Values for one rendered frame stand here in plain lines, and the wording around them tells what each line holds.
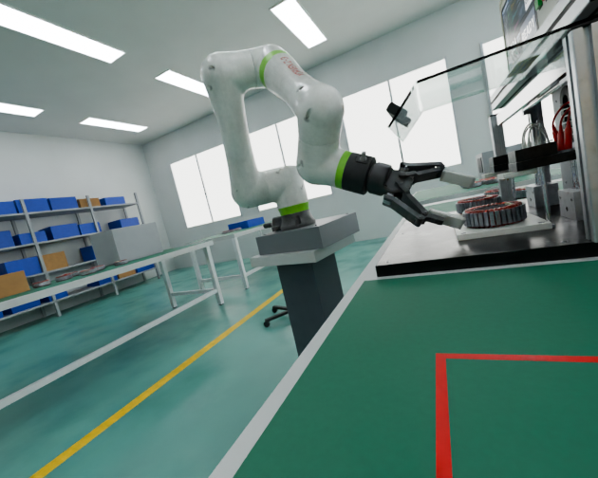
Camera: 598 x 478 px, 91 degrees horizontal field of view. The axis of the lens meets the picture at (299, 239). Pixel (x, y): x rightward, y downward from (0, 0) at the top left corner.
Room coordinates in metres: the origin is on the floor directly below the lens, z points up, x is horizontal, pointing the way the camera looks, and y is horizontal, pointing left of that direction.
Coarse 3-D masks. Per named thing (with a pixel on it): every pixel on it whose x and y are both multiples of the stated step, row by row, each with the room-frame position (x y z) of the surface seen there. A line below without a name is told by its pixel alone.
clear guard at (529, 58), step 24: (576, 24) 0.41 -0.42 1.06; (504, 48) 0.44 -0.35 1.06; (528, 48) 0.45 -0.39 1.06; (552, 48) 0.48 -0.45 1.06; (456, 72) 0.48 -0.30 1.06; (480, 72) 0.51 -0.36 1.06; (504, 72) 0.54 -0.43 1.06; (528, 72) 0.58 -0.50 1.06; (408, 96) 0.50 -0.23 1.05; (432, 96) 0.59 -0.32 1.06; (456, 96) 0.63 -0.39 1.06; (408, 120) 0.63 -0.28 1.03
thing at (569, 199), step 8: (560, 192) 0.58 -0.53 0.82; (568, 192) 0.54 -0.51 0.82; (576, 192) 0.52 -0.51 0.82; (560, 200) 0.58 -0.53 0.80; (568, 200) 0.55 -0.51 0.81; (576, 200) 0.52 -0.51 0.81; (560, 208) 0.59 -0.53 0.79; (568, 208) 0.55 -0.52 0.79; (576, 208) 0.52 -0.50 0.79; (568, 216) 0.56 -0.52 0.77; (576, 216) 0.52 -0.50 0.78
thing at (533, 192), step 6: (528, 186) 0.78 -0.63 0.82; (534, 186) 0.75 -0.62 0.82; (540, 186) 0.73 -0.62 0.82; (552, 186) 0.72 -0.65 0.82; (528, 192) 0.79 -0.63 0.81; (534, 192) 0.74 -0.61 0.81; (540, 192) 0.73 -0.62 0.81; (552, 192) 0.72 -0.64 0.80; (528, 198) 0.79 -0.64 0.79; (534, 198) 0.74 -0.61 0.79; (540, 198) 0.73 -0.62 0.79; (552, 198) 0.72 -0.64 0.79; (558, 198) 0.72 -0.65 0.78; (528, 204) 0.80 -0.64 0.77; (534, 204) 0.74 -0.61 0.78; (540, 204) 0.73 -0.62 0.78; (552, 204) 0.72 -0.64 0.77
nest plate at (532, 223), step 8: (528, 216) 0.60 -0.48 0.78; (536, 216) 0.58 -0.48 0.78; (512, 224) 0.56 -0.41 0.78; (520, 224) 0.55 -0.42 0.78; (528, 224) 0.53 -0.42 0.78; (536, 224) 0.52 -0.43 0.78; (544, 224) 0.51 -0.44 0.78; (456, 232) 0.61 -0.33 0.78; (464, 232) 0.58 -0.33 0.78; (472, 232) 0.57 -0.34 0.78; (480, 232) 0.56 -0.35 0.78; (488, 232) 0.55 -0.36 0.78; (496, 232) 0.55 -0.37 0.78; (504, 232) 0.54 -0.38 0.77; (512, 232) 0.54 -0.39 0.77
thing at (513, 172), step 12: (540, 144) 0.54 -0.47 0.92; (552, 144) 0.54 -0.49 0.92; (516, 156) 0.56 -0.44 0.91; (528, 156) 0.55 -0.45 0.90; (540, 156) 0.54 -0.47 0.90; (552, 156) 0.53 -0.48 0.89; (564, 156) 0.53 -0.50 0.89; (516, 168) 0.56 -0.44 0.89; (528, 168) 0.55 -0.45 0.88; (576, 168) 0.55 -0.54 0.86; (576, 180) 0.56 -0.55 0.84
